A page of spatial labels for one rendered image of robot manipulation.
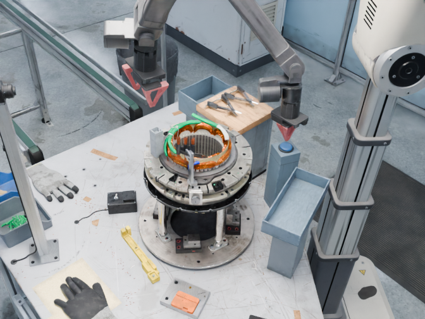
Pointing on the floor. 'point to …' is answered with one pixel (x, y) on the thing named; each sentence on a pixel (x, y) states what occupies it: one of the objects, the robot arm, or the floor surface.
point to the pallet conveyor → (44, 41)
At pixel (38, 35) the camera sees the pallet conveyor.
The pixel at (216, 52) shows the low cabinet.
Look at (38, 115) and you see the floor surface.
